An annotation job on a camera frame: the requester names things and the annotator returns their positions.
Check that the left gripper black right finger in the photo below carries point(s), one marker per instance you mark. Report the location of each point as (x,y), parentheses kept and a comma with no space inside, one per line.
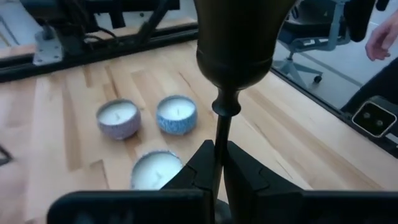
(264,205)

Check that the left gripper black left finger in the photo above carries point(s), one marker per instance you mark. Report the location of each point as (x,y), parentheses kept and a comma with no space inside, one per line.
(186,205)

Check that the multicolour patterned candle tin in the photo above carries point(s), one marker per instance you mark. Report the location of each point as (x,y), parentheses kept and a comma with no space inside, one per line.
(154,171)

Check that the blue candle tin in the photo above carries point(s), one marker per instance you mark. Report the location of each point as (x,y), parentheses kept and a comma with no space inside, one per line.
(176,115)

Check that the purple candle tin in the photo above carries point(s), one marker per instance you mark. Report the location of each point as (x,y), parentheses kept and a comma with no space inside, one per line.
(118,119)

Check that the medium black candlestick holder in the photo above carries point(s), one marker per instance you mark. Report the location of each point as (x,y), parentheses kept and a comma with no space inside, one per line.
(233,46)

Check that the person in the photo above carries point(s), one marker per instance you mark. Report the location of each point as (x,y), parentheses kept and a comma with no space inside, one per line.
(382,84)

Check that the grey office chair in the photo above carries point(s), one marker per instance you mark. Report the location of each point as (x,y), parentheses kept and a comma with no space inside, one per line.
(311,31)

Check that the person's hand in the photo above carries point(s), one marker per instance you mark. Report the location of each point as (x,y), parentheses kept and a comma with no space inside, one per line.
(379,40)

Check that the grey metal mounting plate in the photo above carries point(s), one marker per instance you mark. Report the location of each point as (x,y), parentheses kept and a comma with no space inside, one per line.
(47,49)

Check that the black depth camera box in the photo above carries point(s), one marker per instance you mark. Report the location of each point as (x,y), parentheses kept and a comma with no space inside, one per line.
(373,119)

